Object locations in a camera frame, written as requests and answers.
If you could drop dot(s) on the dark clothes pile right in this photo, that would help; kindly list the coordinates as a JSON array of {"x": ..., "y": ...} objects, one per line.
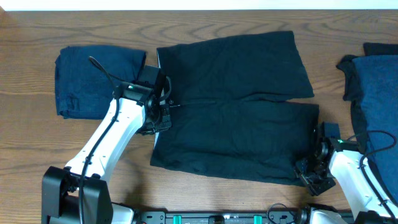
[{"x": 371, "y": 87}]

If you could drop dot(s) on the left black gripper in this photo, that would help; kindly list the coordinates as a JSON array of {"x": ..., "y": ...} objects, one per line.
[{"x": 168, "y": 122}]

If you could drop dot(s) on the black shorts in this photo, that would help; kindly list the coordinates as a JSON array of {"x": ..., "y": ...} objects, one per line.
[{"x": 237, "y": 108}]

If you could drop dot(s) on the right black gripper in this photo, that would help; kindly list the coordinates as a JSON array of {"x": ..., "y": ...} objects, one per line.
[{"x": 316, "y": 189}]

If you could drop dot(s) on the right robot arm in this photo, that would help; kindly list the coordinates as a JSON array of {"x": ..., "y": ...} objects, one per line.
[{"x": 338, "y": 161}]

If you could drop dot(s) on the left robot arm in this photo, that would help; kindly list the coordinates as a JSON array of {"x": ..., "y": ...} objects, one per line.
[{"x": 78, "y": 193}]

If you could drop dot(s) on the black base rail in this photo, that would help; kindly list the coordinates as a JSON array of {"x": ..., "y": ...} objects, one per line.
[{"x": 275, "y": 214}]

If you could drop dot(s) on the folded navy blue garment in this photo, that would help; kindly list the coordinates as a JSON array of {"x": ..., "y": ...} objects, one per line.
[{"x": 82, "y": 91}]

